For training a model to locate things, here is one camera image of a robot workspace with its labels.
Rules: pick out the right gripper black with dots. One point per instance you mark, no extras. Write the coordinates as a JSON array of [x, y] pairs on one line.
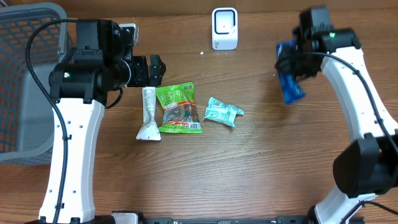
[[285, 65]]

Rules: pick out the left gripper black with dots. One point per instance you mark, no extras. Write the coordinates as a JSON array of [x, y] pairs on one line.
[[143, 79]]

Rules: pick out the blue snack wrapper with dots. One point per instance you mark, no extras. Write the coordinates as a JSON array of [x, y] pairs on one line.
[[291, 90]]

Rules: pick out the green snack bag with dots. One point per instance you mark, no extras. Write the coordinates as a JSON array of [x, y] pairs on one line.
[[180, 109]]

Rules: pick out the white tube with gold cap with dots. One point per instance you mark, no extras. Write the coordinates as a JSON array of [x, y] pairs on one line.
[[149, 131]]

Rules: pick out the teal tissue packet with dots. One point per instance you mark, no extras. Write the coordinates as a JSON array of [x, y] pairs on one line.
[[222, 113]]

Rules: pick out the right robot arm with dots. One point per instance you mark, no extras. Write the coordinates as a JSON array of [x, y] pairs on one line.
[[367, 168]]

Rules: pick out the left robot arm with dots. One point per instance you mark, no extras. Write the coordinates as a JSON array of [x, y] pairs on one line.
[[101, 62]]

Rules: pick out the white barcode scanner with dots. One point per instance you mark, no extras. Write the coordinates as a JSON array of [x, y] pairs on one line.
[[224, 28]]

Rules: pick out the grey plastic basket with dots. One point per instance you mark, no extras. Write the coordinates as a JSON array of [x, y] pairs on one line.
[[26, 115]]

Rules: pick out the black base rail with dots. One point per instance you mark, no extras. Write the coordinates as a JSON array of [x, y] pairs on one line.
[[224, 221]]

